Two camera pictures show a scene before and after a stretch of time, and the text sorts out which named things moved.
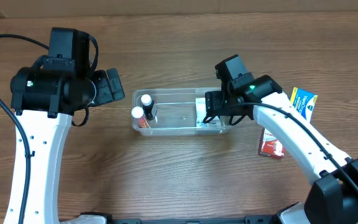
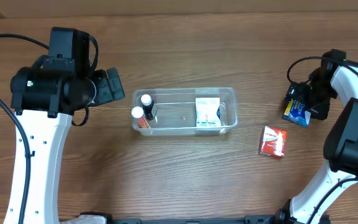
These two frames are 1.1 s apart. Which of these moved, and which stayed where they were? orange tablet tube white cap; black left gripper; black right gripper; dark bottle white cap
Moved: black right gripper
Stayed: dark bottle white cap; black left gripper; orange tablet tube white cap
